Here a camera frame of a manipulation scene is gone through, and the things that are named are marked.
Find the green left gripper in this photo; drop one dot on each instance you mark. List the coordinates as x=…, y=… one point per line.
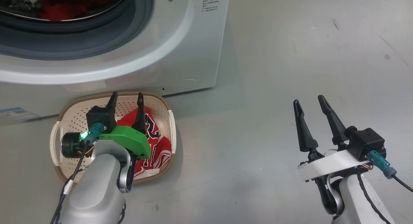
x=135, y=141

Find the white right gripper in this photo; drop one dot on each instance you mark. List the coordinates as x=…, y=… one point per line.
x=329, y=166

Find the red basketball jersey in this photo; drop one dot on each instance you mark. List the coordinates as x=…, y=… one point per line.
x=155, y=143

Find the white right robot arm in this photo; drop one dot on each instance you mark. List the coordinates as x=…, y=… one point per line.
x=351, y=201

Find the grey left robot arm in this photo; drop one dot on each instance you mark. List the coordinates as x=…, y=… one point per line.
x=93, y=191

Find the white front-load washing machine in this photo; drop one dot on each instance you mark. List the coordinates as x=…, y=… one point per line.
x=145, y=56

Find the cream perforated laundry basket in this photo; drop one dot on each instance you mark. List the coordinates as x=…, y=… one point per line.
x=69, y=120

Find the blue energy label sticker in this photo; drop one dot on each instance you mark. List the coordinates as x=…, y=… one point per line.
x=19, y=113

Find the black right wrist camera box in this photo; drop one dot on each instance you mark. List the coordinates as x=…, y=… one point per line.
x=366, y=143

